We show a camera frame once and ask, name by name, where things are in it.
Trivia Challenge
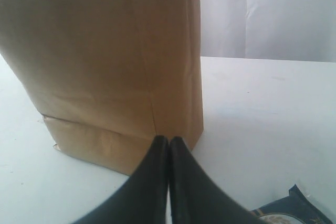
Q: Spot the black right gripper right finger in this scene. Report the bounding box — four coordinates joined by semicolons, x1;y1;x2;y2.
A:
169;137;260;224

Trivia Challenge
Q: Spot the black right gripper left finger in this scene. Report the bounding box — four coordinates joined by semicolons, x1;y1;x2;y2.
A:
75;135;169;224

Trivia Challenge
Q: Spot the brown paper shopping bag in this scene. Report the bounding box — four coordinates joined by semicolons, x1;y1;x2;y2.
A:
1;0;203;175

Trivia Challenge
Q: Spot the spaghetti packet gold seal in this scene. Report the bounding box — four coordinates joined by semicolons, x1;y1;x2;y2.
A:
251;185;333;224

